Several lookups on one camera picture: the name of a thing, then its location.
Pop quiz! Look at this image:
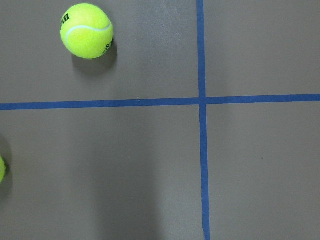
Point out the yellow tennis ball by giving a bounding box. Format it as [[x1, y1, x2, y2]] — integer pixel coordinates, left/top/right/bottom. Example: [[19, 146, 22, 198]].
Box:
[[0, 155, 7, 183]]

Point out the tennis ball with Wilson logo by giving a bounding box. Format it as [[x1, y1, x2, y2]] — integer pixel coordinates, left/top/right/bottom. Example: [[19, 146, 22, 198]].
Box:
[[60, 3, 114, 60]]

